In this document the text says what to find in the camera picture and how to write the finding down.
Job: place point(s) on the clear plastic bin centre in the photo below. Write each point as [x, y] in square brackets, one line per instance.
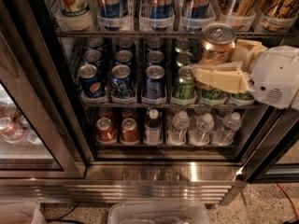
[158, 212]

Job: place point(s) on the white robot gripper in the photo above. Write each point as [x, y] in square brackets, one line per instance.
[275, 75]

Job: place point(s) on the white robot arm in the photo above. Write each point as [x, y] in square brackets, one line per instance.
[270, 75]

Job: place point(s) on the red bull can middle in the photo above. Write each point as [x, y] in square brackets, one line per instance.
[160, 9]

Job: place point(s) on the dark drink bottle white cap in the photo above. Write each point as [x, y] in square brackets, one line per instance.
[153, 128]

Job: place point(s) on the front pepsi can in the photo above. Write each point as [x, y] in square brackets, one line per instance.
[91, 81]

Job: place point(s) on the clear plastic bin left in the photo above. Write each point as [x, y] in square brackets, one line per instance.
[21, 213]

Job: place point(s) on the water bottle middle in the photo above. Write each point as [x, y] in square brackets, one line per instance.
[199, 133]

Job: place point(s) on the front red can left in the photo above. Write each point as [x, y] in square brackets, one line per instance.
[105, 130]

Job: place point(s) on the green can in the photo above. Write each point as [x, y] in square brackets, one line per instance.
[243, 96]
[183, 85]
[213, 94]

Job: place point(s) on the orange soda can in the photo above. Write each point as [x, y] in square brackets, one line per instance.
[218, 43]

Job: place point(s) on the steel fridge base grille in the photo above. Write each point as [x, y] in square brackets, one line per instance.
[118, 183]

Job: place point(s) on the front green can middle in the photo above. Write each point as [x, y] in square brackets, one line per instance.
[213, 94]

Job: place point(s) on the water bottle left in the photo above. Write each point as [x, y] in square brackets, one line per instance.
[176, 135]

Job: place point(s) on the water bottle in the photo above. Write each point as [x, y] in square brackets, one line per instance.
[199, 133]
[224, 135]
[176, 135]

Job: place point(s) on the front green can left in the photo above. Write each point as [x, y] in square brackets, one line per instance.
[183, 85]

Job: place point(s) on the red bull can left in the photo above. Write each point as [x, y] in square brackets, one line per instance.
[113, 9]

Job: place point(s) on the blue can column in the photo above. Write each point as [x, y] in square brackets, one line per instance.
[122, 82]
[154, 82]

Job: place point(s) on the water bottle right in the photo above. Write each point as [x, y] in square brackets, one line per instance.
[224, 135]

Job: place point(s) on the front green can right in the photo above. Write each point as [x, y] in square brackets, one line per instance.
[243, 96]

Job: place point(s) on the orange can right column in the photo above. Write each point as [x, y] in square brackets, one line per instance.
[279, 14]

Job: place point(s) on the glass fridge door left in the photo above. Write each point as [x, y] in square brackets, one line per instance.
[34, 141]

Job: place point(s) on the clear plastic bin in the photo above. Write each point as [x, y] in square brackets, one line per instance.
[21, 213]
[158, 212]

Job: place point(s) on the front red can right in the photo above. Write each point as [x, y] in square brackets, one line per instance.
[129, 130]

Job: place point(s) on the red bull can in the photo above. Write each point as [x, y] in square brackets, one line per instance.
[195, 9]
[113, 9]
[160, 9]

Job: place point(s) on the red bull can right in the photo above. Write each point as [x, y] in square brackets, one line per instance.
[195, 9]

